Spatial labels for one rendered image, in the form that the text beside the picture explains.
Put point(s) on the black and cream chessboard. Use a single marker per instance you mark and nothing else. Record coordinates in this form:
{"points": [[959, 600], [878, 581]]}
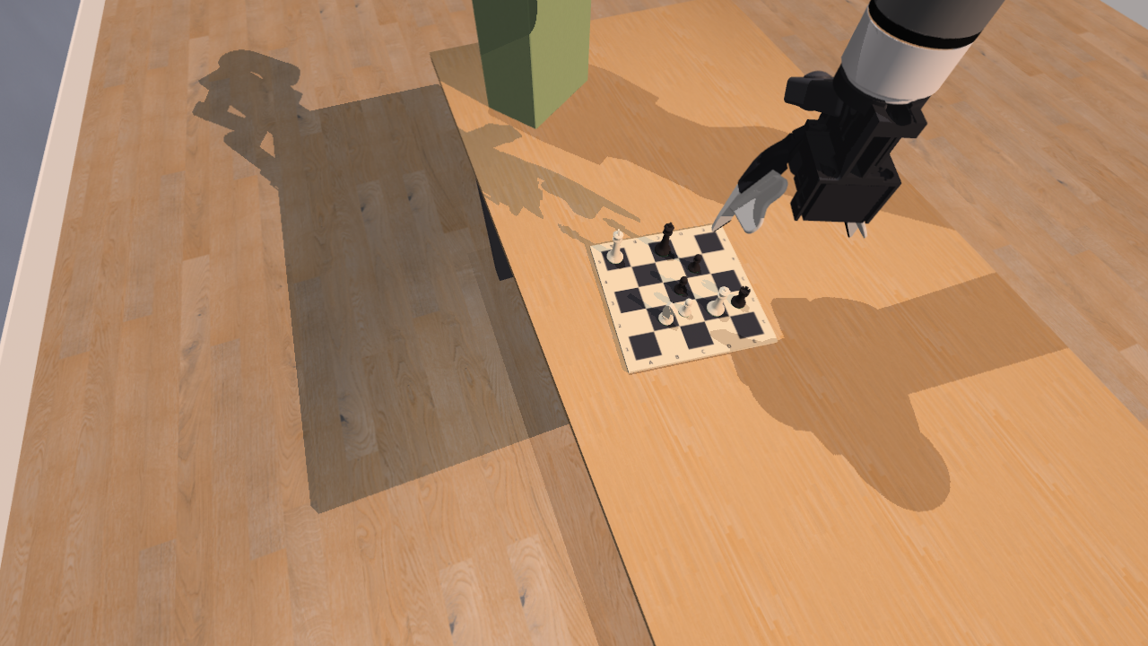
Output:
{"points": [[637, 289]]}

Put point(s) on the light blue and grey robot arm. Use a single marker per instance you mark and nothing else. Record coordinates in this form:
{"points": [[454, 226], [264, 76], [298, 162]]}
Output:
{"points": [[890, 70]]}

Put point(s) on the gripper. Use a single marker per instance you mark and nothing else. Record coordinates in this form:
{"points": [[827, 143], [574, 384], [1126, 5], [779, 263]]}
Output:
{"points": [[830, 146]]}

